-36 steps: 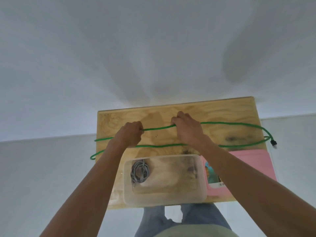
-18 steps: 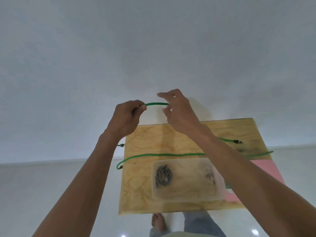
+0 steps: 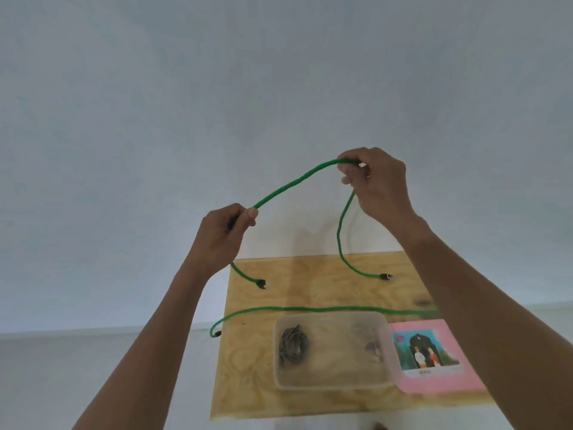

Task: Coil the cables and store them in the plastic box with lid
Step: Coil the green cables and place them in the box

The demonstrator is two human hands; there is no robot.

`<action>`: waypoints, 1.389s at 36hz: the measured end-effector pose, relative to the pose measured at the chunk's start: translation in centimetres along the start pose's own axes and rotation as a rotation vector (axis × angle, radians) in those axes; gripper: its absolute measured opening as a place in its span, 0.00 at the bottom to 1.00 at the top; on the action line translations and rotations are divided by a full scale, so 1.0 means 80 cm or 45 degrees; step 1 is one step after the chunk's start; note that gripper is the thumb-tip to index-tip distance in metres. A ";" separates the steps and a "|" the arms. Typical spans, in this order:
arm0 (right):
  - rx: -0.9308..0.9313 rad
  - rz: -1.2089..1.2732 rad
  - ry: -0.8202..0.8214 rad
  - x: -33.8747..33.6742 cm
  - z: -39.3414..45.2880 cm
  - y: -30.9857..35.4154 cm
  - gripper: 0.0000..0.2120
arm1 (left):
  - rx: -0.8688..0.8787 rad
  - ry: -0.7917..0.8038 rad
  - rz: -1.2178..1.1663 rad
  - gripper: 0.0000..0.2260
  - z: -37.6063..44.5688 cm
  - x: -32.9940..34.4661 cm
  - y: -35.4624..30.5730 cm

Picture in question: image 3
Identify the person's right hand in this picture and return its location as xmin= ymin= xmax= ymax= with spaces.
xmin=336 ymin=147 xmax=433 ymax=240

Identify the pink picture lid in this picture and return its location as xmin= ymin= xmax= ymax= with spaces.
xmin=386 ymin=318 xmax=489 ymax=395

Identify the grey cable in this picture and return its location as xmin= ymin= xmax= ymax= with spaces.
xmin=278 ymin=325 xmax=311 ymax=366

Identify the person's left forearm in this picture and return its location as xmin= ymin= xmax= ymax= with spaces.
xmin=71 ymin=262 xmax=211 ymax=430

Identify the clear plastic container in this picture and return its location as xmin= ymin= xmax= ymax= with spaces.
xmin=273 ymin=311 xmax=402 ymax=391

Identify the person's left hand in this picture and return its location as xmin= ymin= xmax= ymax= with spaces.
xmin=186 ymin=203 xmax=260 ymax=282

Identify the person's right forearm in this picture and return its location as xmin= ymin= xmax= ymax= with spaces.
xmin=401 ymin=217 xmax=573 ymax=430

